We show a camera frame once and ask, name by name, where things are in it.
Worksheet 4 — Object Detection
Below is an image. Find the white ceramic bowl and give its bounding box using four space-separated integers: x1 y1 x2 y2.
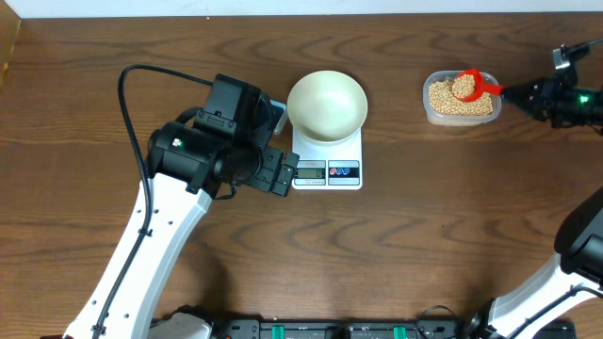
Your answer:
286 71 368 143

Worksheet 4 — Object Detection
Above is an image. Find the white digital kitchen scale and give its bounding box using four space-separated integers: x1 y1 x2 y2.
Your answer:
292 129 363 190

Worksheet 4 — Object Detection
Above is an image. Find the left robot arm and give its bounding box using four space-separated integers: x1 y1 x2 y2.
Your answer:
63 66 299 339

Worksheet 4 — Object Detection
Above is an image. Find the clear plastic container of beans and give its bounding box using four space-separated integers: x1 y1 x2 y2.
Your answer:
423 71 502 126

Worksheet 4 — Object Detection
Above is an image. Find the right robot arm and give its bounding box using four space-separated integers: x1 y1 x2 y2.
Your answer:
460 75 602 338

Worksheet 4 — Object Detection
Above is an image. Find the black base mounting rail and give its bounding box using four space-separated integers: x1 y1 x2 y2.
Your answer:
150 318 578 339

